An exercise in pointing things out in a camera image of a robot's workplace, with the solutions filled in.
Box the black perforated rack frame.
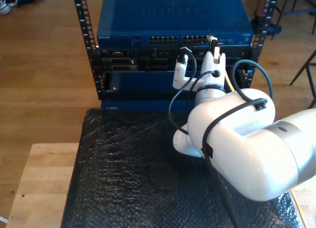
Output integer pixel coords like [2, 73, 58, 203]
[72, 0, 279, 102]

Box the blue network switch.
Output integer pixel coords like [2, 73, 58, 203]
[96, 0, 254, 50]

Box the black chair with blue seat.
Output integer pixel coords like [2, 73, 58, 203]
[271, 0, 316, 40]

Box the black metal chair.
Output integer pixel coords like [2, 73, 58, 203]
[290, 49, 316, 110]

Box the black bubble wrap mat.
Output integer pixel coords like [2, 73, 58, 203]
[60, 107, 301, 228]

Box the thick black camera cable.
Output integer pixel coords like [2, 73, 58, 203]
[179, 46, 274, 228]

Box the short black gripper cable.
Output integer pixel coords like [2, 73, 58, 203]
[168, 69, 221, 136]

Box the yellow network cable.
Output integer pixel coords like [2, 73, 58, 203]
[206, 34, 309, 228]

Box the black rack server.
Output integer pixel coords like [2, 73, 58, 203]
[98, 48, 253, 73]

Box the black rack drawer tray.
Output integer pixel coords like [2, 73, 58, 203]
[102, 70, 247, 101]

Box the white shoe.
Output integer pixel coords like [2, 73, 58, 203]
[0, 0, 11, 15]

